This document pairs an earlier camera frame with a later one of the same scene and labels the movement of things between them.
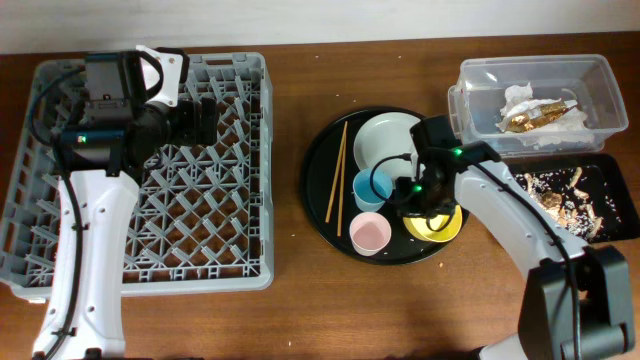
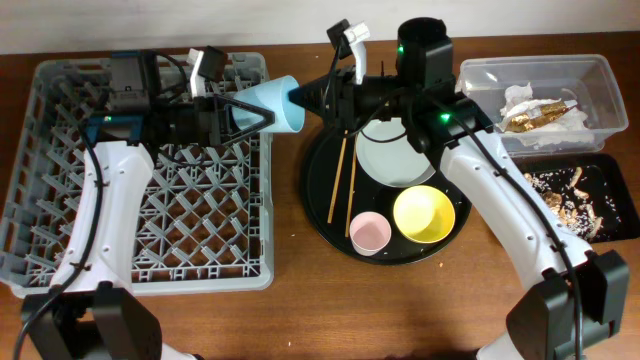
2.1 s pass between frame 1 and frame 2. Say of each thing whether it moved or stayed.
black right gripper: moved
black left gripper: stayed
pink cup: stayed
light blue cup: moved
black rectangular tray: stayed
